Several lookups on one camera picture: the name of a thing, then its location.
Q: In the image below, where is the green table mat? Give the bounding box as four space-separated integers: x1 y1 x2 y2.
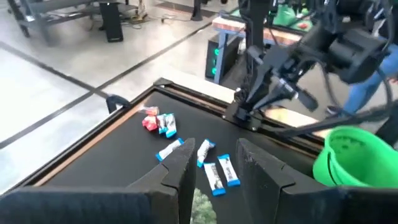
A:
273 4 313 32

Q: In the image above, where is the black aluminium table frame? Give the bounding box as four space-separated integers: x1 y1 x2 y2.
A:
6 77 327 194

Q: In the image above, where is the green plastic bucket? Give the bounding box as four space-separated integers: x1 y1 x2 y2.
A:
312 126 398 189

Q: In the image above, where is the black computer with green lights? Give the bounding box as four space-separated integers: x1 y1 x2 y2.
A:
205 33 242 80

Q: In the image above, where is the person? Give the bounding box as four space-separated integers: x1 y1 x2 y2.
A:
326 40 398 116

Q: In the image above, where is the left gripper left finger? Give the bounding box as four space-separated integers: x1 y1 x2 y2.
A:
0 138 198 224

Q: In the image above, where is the black computer tower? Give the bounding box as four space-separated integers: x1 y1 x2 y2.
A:
99 1 124 43

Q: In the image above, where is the black clamp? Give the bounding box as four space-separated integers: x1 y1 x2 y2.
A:
105 94 131 114

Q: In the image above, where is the colourful snack bag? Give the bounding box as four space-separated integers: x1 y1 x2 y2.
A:
138 105 160 118

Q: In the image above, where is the white blue candy bar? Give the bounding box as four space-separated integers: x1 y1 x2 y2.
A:
203 162 227 197
216 154 241 188
155 138 185 162
164 113 178 139
196 138 216 169
155 113 169 135

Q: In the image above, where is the green spiky artificial plant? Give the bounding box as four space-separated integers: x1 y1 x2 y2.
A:
190 188 218 224

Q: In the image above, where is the black table mat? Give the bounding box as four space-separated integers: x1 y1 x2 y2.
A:
40 90 318 224

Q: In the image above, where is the red candy packet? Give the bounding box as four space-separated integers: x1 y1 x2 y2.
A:
141 115 159 132

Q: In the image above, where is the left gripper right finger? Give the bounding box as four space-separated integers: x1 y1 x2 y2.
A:
236 138 398 224

